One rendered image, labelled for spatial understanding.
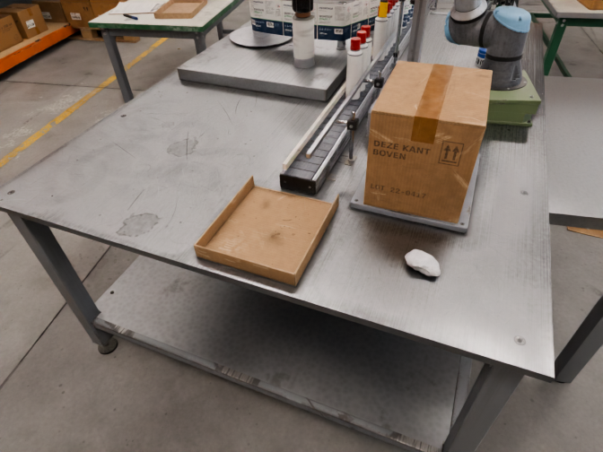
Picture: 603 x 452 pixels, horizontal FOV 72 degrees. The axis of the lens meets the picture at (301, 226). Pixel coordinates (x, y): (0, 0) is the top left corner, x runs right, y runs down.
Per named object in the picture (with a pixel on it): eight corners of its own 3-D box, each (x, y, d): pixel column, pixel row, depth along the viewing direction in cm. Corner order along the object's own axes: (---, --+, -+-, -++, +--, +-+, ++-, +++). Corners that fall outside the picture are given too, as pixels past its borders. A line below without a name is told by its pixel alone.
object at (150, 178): (280, 5, 264) (280, 2, 262) (541, 27, 219) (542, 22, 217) (-18, 205, 122) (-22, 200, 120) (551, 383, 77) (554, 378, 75)
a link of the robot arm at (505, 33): (515, 59, 137) (526, 14, 128) (475, 53, 144) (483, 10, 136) (528, 49, 143) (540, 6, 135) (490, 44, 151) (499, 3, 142)
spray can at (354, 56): (347, 93, 152) (350, 35, 139) (362, 95, 151) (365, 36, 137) (343, 99, 149) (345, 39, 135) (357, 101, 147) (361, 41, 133)
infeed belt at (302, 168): (406, 15, 231) (406, 8, 228) (421, 17, 228) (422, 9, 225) (284, 185, 119) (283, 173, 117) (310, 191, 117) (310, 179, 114)
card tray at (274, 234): (253, 186, 121) (251, 174, 118) (338, 205, 113) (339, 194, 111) (196, 256, 101) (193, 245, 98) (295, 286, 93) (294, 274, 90)
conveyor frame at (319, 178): (403, 17, 232) (404, 8, 228) (423, 19, 228) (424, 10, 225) (279, 186, 120) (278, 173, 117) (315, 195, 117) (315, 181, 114)
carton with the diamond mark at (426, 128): (387, 146, 131) (397, 59, 112) (467, 160, 124) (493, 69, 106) (362, 204, 110) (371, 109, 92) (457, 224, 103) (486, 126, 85)
